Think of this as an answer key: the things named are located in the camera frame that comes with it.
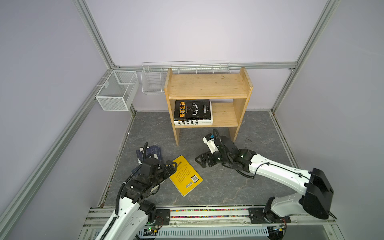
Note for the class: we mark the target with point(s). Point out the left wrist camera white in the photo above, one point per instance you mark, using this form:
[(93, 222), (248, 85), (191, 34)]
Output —
[(147, 157)]

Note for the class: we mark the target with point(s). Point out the dark blue book upper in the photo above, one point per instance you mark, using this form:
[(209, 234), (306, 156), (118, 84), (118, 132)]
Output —
[(152, 150)]

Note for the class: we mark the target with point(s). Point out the white mesh box basket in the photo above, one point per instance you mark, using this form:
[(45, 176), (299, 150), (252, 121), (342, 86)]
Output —
[(118, 91)]

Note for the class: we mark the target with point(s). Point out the black book antler cover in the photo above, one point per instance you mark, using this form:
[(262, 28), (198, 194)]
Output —
[(192, 110)]

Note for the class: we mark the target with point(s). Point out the white book black lettering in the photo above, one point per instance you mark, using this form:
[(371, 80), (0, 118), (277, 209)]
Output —
[(195, 122)]

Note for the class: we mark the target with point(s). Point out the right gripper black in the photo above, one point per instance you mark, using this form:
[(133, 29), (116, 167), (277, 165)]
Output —
[(211, 162)]

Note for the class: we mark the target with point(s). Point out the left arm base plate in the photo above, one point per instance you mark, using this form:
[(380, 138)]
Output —
[(157, 217)]

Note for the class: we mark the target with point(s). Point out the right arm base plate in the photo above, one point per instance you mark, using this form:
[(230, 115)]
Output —
[(258, 216)]

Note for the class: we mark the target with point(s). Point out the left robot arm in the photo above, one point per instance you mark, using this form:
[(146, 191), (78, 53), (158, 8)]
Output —
[(132, 209)]

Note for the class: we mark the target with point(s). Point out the yellow book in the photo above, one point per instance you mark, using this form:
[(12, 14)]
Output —
[(186, 178)]

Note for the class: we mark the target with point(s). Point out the white slotted cable duct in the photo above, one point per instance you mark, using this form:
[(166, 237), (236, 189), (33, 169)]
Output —
[(205, 233)]

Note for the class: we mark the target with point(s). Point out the white wire rack basket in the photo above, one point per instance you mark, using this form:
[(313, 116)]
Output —
[(154, 74)]

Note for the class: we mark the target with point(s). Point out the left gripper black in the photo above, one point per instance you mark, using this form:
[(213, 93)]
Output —
[(172, 169)]

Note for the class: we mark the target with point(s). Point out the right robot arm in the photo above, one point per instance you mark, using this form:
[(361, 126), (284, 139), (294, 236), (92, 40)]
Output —
[(313, 192)]

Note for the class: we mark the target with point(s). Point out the wooden two-tier bookshelf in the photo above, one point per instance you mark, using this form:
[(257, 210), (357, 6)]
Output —
[(230, 94)]

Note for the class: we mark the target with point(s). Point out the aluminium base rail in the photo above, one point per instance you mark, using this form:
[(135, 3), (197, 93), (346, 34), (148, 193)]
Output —
[(229, 216)]

